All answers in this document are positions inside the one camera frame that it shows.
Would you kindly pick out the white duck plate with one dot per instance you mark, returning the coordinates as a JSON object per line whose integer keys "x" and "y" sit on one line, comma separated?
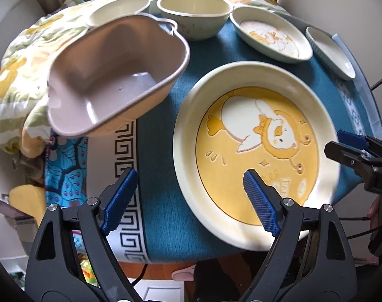
{"x": 271, "y": 35}

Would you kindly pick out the cream green round bowl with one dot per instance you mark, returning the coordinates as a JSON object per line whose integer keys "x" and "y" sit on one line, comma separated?
{"x": 197, "y": 19}

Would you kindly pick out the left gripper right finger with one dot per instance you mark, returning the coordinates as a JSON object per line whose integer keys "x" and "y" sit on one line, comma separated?
{"x": 310, "y": 258}

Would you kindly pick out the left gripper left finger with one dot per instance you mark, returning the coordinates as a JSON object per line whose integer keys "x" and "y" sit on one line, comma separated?
{"x": 54, "y": 273}

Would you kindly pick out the teal table cloth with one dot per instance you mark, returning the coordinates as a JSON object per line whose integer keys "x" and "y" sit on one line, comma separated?
{"x": 159, "y": 225}

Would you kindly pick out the person hand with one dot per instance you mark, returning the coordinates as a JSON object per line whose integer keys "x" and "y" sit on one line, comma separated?
{"x": 373, "y": 213}

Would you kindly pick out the small cream bowl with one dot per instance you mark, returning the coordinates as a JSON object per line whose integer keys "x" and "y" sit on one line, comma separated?
{"x": 116, "y": 9}

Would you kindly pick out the floral striped duvet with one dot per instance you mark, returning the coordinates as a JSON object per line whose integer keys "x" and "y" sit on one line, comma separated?
{"x": 24, "y": 70}

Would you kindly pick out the grey headboard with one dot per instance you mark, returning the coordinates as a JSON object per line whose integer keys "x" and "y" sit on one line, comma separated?
{"x": 21, "y": 15}

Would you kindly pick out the yellow cushion box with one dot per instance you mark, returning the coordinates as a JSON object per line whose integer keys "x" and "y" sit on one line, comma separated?
{"x": 29, "y": 199}

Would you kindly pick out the yellow duck plate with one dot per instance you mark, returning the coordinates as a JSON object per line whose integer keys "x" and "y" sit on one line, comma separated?
{"x": 251, "y": 115}

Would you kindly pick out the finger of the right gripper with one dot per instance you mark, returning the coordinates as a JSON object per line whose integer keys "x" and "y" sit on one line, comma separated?
{"x": 348, "y": 155}
{"x": 372, "y": 145}

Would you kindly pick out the plain white plate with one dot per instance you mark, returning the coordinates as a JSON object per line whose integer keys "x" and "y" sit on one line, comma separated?
{"x": 330, "y": 54}

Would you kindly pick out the pink square bowl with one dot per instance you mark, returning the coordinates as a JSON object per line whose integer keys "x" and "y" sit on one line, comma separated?
{"x": 115, "y": 74}

